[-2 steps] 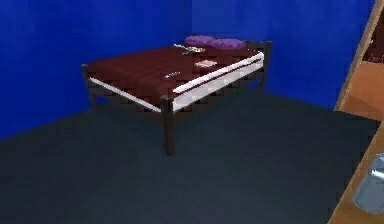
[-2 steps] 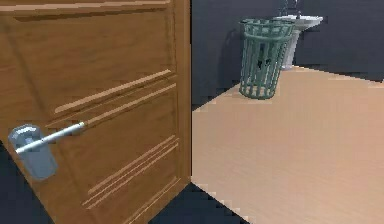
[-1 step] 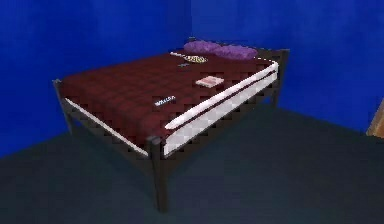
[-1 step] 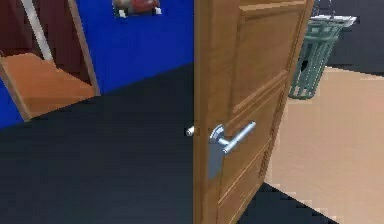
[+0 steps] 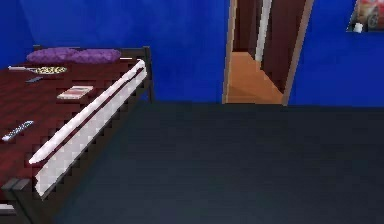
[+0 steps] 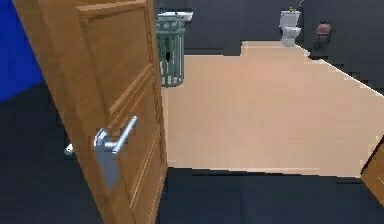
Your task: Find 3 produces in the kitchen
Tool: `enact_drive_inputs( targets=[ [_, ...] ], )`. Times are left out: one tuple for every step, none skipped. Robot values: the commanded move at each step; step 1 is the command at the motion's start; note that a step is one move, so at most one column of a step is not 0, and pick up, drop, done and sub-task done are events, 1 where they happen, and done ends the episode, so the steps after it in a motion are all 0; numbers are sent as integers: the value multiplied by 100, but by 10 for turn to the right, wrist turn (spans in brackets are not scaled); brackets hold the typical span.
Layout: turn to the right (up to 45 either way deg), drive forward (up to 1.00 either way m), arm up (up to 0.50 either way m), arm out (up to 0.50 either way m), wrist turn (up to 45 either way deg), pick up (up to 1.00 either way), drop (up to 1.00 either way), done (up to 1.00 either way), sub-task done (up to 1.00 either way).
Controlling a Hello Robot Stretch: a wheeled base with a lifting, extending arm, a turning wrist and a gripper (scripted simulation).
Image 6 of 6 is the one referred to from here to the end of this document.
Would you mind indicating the white sink basin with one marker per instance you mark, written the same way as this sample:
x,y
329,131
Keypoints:
x,y
178,15

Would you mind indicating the brown wooden room door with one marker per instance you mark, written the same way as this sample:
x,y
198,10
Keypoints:
x,y
100,66

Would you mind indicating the white toilet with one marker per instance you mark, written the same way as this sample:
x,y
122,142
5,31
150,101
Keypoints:
x,y
290,26

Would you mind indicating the small yellow green object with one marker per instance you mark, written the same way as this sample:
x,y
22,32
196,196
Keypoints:
x,y
292,9

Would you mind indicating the brown round toilet brush holder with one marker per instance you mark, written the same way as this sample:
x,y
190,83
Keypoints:
x,y
322,33

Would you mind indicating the brown wooden furniture corner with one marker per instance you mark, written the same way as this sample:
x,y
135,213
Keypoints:
x,y
375,173

